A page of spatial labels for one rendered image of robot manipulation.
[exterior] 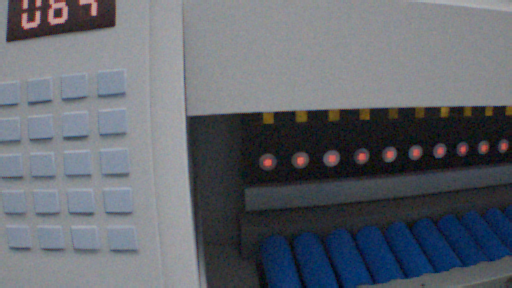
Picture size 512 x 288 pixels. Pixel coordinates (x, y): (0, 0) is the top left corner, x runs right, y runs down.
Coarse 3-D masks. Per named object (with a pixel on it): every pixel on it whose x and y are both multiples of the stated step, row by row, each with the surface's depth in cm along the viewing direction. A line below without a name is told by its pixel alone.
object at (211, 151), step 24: (192, 120) 40; (216, 120) 40; (240, 120) 40; (192, 144) 40; (216, 144) 40; (240, 144) 40; (216, 168) 40; (240, 168) 40; (216, 192) 40; (240, 192) 40; (216, 216) 40; (216, 240) 40
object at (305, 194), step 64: (256, 128) 36; (320, 128) 37; (384, 128) 37; (448, 128) 38; (256, 192) 37; (320, 192) 38; (384, 192) 38; (256, 256) 37; (320, 256) 33; (384, 256) 33; (448, 256) 32
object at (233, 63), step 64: (192, 0) 20; (256, 0) 20; (320, 0) 20; (384, 0) 20; (448, 0) 21; (192, 64) 21; (256, 64) 21; (320, 64) 21; (384, 64) 21; (448, 64) 22
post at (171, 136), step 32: (160, 0) 20; (160, 32) 20; (160, 64) 20; (160, 96) 20; (160, 128) 20; (160, 160) 20; (192, 160) 36; (160, 192) 20; (192, 192) 29; (160, 224) 20; (192, 224) 22; (192, 256) 20
